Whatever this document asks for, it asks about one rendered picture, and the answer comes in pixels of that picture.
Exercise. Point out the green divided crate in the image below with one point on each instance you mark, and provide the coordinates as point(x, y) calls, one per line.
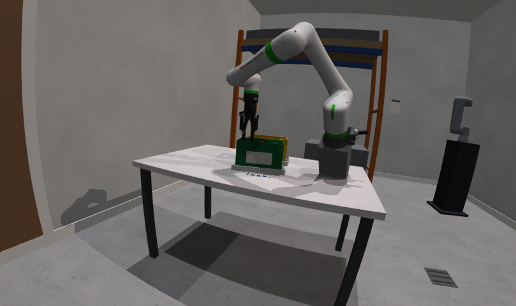
point(258, 154)

